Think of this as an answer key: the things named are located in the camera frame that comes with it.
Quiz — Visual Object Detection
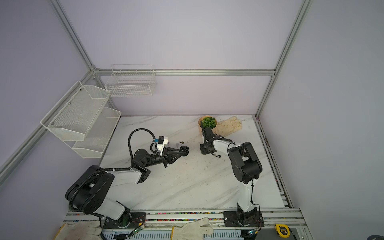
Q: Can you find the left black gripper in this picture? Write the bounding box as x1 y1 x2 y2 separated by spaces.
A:
144 147 184 168

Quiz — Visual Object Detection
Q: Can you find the black earbud charging case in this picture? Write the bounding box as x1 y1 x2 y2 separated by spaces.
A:
180 146 189 157

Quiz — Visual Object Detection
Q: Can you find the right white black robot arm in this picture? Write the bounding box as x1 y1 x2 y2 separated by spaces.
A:
200 128 263 226

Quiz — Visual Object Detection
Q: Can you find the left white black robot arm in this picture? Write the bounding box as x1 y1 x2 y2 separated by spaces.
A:
65 128 189 220

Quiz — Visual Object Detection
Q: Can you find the beige work glove on table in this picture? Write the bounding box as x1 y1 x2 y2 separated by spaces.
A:
214 117 243 137

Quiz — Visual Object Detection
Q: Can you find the potted green plant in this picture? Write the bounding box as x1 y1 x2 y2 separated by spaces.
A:
198 116 218 134

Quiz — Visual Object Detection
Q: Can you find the white mesh shelf lower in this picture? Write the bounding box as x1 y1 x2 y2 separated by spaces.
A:
72 108 121 159

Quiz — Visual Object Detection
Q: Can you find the white mesh shelf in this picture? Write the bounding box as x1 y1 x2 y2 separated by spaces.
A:
72 108 121 159
41 81 110 142

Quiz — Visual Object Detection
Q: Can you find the white glove front centre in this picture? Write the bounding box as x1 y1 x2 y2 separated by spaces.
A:
171 217 214 240

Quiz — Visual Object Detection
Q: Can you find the white glove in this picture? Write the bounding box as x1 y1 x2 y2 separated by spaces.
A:
171 217 214 240
54 221 102 240

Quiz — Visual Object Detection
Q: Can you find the white mesh shelf upper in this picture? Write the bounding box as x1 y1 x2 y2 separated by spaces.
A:
41 81 110 142

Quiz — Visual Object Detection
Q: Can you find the yellow tape measure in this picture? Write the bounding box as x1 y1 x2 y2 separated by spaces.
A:
275 224 291 239

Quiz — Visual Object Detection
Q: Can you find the white glove front left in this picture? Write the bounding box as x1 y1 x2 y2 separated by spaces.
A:
54 221 102 240

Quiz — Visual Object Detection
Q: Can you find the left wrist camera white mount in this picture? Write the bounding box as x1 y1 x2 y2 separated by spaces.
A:
155 136 169 156

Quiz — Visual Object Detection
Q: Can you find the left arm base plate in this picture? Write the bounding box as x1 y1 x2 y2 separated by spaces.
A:
103 212 147 229

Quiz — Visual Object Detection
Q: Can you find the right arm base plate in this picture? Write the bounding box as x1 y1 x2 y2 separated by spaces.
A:
223 210 265 228

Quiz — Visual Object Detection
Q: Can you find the white wire basket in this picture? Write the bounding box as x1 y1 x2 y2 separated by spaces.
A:
105 65 156 97

